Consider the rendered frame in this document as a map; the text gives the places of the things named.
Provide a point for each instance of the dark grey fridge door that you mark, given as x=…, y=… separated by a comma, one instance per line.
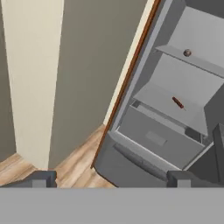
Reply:
x=218, y=151

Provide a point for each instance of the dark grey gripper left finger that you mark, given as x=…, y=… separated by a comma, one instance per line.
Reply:
x=43, y=178

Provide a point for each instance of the brown egg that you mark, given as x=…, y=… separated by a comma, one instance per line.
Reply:
x=187, y=52

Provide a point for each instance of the narrow grey fridge shelf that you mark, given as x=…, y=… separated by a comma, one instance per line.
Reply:
x=204, y=62

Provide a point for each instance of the grey freezer drawer front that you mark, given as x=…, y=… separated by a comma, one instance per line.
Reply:
x=116, y=166

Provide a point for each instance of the wide grey fridge shelf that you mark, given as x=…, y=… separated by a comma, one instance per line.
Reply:
x=163, y=99

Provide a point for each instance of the grey fridge crisper drawer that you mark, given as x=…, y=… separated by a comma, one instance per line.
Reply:
x=163, y=140

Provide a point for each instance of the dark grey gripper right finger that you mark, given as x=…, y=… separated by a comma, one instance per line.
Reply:
x=179, y=178

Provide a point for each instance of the grey fridge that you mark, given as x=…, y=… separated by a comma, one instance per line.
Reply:
x=186, y=29

